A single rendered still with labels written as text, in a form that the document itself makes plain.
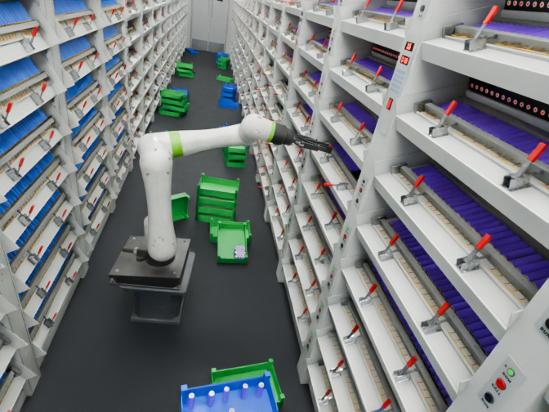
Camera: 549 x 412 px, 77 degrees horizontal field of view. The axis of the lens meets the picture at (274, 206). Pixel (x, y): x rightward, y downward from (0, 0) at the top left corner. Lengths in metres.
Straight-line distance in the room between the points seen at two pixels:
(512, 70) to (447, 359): 0.61
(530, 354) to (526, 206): 0.24
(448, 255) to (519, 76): 0.38
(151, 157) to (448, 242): 1.04
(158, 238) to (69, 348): 0.75
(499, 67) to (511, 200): 0.26
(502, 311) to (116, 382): 1.57
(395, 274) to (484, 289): 0.32
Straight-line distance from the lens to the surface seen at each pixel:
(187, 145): 1.57
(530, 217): 0.73
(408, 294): 1.04
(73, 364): 1.98
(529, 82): 0.79
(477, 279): 0.84
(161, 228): 1.54
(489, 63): 0.87
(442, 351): 0.95
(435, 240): 0.92
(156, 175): 1.41
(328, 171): 1.60
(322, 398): 1.69
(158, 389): 1.84
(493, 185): 0.79
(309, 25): 2.42
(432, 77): 1.13
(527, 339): 0.75
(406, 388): 1.10
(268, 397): 1.38
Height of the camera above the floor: 1.58
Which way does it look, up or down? 30 degrees down
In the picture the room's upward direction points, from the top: 11 degrees clockwise
